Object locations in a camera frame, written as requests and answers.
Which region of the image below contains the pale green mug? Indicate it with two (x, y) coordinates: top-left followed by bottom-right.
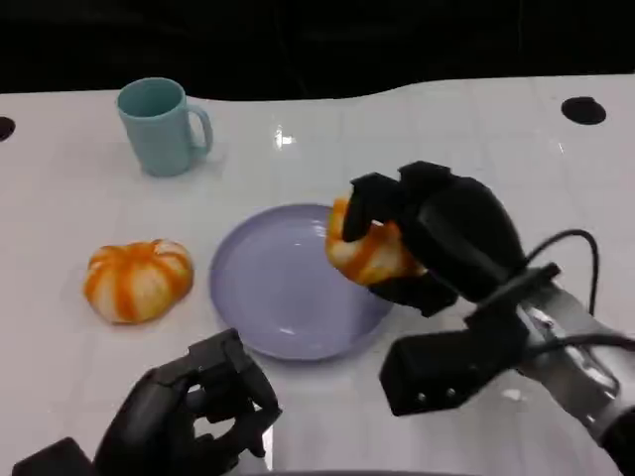
(115, 77), (215, 179)

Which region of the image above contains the orange and white bread roll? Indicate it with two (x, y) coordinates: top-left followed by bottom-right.
(324, 196), (428, 288)
(82, 239), (194, 325)

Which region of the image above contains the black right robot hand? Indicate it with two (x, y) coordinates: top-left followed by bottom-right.
(341, 161), (530, 319)

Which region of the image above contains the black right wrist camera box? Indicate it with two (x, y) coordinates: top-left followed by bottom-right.
(379, 307), (532, 418)

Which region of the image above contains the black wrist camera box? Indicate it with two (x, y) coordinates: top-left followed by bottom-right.
(12, 436), (96, 476)
(379, 307), (532, 418)

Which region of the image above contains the black looping arm cable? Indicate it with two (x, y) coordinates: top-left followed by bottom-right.
(524, 228), (601, 316)

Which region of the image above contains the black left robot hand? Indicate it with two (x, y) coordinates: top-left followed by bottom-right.
(93, 327), (283, 476)

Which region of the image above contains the black straight arm cable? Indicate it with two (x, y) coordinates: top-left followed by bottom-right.
(526, 333), (635, 356)

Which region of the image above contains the lilac plate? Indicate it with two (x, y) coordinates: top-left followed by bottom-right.
(207, 202), (398, 363)

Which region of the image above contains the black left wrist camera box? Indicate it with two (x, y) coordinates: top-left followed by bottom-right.
(12, 436), (96, 476)

